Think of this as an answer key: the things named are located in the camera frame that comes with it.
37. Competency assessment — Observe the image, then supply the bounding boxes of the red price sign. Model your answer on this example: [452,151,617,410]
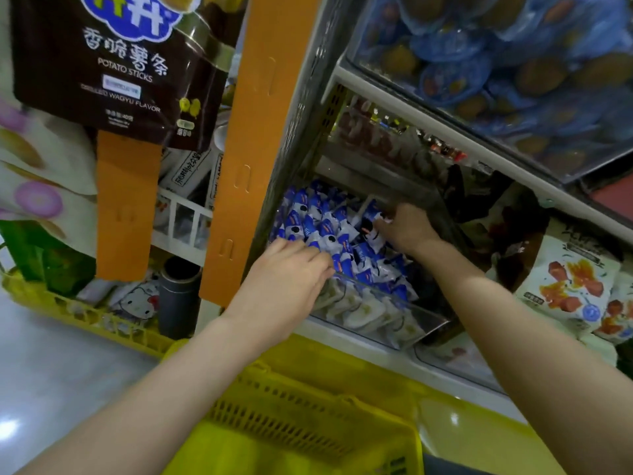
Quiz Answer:
[588,173,633,224]

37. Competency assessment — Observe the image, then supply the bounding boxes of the pile of blue jelly cups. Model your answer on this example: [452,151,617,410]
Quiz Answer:
[351,0,633,179]

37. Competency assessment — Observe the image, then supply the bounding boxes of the clear plastic bin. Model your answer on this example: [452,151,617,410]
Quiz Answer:
[415,331,506,392]
[262,143,466,352]

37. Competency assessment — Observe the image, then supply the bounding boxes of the person's right forearm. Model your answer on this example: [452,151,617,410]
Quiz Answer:
[425,237,633,475]

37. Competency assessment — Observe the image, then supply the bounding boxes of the person's left hand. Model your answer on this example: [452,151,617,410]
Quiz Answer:
[222,239,336,354]

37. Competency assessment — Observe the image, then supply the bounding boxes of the yellow plastic shopping basket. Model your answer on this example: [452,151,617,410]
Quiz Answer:
[163,336,425,475]

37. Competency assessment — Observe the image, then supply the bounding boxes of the person's left forearm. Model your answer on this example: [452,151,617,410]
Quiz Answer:
[20,316,288,475]

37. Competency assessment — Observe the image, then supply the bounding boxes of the orange shelf post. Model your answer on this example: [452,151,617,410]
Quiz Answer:
[200,0,326,307]

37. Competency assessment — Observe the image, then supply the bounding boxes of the store shelf with yellow base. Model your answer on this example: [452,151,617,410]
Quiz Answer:
[198,0,633,475]

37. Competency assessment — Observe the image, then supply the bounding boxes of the white card packet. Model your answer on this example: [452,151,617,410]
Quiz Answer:
[163,143,214,199]

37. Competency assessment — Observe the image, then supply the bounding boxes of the dark grey cylinder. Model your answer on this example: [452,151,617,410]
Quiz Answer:
[158,256,202,340]

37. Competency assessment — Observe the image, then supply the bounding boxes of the person's right hand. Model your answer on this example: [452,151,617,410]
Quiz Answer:
[374,203,441,261]

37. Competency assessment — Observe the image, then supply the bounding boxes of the row of small brown packets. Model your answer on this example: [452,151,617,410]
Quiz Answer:
[331,94,476,174]

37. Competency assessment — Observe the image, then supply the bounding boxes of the pile of blue snack packets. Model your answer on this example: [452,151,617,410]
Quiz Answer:
[269,181,421,342]

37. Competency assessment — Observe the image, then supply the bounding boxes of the grey trousers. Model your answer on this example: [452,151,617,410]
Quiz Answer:
[425,455,496,475]

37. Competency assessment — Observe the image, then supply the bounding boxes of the purple white snack bag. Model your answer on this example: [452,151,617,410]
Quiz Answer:
[0,94,98,199]
[0,163,98,258]

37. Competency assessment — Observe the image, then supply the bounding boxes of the row of fruit print bags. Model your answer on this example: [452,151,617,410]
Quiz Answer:
[514,217,633,367]

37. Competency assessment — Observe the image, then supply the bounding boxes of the green snack bags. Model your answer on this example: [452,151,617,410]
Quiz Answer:
[0,220,95,298]

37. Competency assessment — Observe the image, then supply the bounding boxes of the black potato stick bag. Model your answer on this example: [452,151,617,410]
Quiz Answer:
[10,0,249,152]

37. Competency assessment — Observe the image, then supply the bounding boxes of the white wire rack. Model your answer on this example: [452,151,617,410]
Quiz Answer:
[150,187,214,268]

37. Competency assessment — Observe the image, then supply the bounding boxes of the yellow floor basket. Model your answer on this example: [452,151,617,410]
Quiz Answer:
[0,267,179,360]

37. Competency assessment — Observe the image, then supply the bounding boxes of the white cartoon print packet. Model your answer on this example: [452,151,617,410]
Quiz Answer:
[84,272,162,323]

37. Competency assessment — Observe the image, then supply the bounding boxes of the orange hanging strip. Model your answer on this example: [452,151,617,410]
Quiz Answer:
[96,130,164,283]

